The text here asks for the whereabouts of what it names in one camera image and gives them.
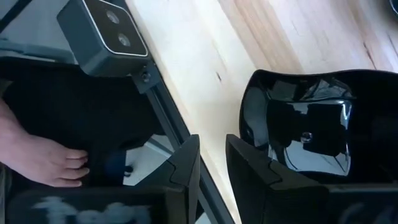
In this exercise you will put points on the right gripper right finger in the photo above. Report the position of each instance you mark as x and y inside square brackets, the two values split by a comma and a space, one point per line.
[264, 199]

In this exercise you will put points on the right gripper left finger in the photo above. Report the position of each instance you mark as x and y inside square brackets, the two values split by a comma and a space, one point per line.
[180, 186]

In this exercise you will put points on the black wavy square plate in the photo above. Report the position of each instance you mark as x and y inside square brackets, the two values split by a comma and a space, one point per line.
[311, 124]

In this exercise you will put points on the black teardrop plate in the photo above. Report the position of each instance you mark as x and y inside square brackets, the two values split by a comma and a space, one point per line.
[395, 4]

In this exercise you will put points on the person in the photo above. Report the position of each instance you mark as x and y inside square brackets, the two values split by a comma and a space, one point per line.
[77, 109]

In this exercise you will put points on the person's hand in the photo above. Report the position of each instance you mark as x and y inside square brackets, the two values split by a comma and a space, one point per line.
[40, 161]

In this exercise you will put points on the black aluminium rig frame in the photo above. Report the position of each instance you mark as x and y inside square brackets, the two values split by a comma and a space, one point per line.
[164, 115]

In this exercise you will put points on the grey table-level depth camera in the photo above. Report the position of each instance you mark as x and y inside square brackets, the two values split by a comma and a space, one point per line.
[102, 46]

